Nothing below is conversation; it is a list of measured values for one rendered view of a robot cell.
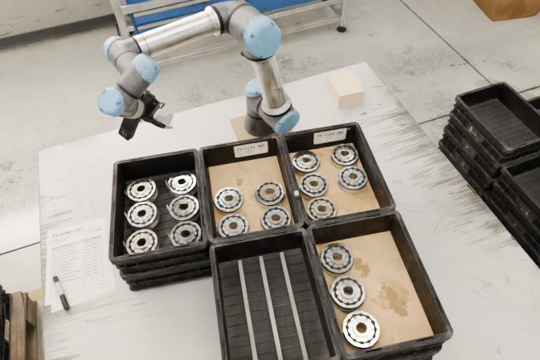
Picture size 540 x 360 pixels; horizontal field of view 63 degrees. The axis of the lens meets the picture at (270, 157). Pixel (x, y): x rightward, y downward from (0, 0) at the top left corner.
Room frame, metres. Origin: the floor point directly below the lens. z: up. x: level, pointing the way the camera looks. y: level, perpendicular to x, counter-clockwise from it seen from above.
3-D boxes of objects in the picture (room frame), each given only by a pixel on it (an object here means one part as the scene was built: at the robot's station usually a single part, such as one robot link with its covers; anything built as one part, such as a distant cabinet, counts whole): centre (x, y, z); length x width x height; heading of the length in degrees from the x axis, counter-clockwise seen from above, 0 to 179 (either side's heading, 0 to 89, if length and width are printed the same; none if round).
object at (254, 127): (1.37, 0.03, 0.78); 0.15 x 0.15 x 0.10
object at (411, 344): (0.54, -0.27, 0.92); 0.40 x 0.30 x 0.02; 8
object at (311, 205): (0.82, -0.16, 0.86); 0.10 x 0.10 x 0.01
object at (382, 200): (0.94, -0.22, 0.87); 0.40 x 0.30 x 0.11; 8
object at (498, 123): (1.48, -1.14, 0.37); 0.40 x 0.30 x 0.45; 18
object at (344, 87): (1.56, -0.36, 0.74); 0.16 x 0.12 x 0.07; 12
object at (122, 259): (0.85, 0.38, 0.92); 0.40 x 0.30 x 0.02; 8
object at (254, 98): (1.36, 0.02, 0.89); 0.13 x 0.12 x 0.14; 33
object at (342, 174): (0.95, -0.29, 0.86); 0.10 x 0.10 x 0.01
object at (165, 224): (0.85, 0.38, 0.87); 0.40 x 0.30 x 0.11; 8
